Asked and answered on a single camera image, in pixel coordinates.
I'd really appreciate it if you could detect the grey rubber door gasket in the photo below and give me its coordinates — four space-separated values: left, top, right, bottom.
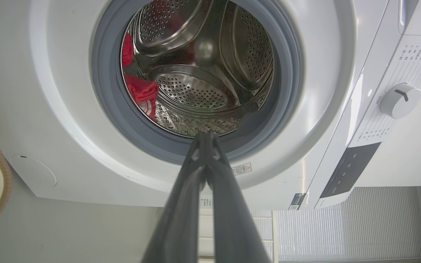
91 0 303 165

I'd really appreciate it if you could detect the round white filter cover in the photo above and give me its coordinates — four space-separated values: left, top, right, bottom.
11 154 57 188

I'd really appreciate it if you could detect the white front-load washing machine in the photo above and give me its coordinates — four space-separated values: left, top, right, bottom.
0 0 421 211

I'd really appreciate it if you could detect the red garment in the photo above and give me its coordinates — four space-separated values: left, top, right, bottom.
122 33 159 121

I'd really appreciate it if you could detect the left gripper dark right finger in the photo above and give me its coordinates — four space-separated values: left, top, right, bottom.
206 133 270 263

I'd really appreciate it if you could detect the black washer display panel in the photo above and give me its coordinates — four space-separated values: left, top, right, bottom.
319 142 382 199

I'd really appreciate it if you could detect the stainless steel washing machine drum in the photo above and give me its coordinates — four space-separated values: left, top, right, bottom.
120 0 275 138

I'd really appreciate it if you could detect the grey warning sticker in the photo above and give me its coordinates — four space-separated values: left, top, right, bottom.
231 163 252 176

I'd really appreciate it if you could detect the dark brand label sticker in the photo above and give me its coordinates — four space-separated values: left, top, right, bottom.
288 193 306 210

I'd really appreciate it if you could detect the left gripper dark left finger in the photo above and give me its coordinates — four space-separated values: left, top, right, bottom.
141 133 206 263

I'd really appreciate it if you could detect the white round control knob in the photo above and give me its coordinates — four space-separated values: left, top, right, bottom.
379 83 421 119

